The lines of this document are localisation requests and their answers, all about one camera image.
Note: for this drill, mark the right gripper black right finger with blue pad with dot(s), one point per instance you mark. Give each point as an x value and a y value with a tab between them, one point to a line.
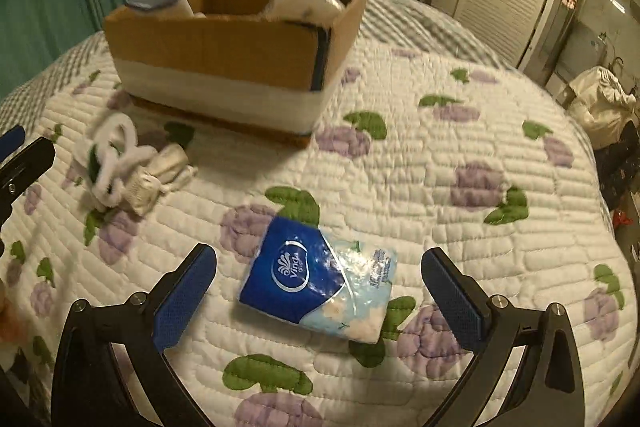
547	389

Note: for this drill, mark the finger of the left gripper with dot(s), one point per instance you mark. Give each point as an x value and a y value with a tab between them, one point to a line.
24	170
11	141

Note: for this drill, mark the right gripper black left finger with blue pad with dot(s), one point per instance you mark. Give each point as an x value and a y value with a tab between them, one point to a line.
88	388

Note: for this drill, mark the white socks bundle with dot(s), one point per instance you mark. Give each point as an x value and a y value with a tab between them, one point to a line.
122	173

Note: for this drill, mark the blue Vinda tissue pack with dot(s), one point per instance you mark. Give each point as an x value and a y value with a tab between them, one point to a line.
306	277

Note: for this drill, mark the person's left hand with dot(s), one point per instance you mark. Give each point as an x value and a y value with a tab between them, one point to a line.
12	327

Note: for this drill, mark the blue white rolled item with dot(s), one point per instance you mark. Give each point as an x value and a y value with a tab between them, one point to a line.
161	9

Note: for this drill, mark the white floral quilted blanket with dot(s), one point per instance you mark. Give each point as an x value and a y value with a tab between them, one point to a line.
414	151

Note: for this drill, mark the brown cardboard box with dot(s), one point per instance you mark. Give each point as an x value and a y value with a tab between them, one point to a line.
229	66

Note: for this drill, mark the white jacket on chair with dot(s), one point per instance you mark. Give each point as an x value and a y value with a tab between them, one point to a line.
602	107

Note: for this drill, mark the white wrapped pack in box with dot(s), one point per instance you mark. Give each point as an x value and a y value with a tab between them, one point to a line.
320	13

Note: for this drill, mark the grey checkered bed cover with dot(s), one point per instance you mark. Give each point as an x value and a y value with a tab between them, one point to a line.
404	23

